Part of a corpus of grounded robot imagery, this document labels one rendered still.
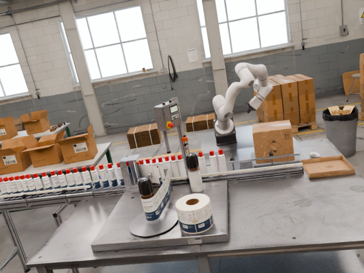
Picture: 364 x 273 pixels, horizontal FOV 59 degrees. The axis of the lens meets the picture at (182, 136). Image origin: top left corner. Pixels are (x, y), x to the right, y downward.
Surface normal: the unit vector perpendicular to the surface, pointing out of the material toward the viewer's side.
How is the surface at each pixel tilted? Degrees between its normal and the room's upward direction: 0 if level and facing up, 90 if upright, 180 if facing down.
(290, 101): 88
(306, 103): 91
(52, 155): 90
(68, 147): 91
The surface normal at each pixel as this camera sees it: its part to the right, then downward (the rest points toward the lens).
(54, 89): -0.04, 0.29
